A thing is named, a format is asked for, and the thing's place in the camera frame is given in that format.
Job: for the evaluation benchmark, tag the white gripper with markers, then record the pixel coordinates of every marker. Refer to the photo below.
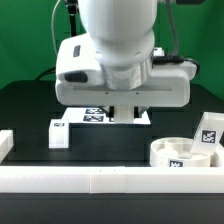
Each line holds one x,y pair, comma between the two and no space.
122,73

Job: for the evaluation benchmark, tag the white round stool seat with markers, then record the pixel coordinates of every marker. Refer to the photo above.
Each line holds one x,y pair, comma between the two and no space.
176,152

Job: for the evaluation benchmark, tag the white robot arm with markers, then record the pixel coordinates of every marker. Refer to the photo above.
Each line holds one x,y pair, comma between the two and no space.
120,20

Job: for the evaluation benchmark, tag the white marker sheet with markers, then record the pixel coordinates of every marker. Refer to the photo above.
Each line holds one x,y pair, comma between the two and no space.
95,115

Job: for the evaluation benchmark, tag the white front fence bar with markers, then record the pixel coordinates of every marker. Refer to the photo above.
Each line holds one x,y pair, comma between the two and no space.
97,180

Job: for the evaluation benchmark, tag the white left fence bar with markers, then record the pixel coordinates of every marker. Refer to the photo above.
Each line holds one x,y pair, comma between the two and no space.
6,143

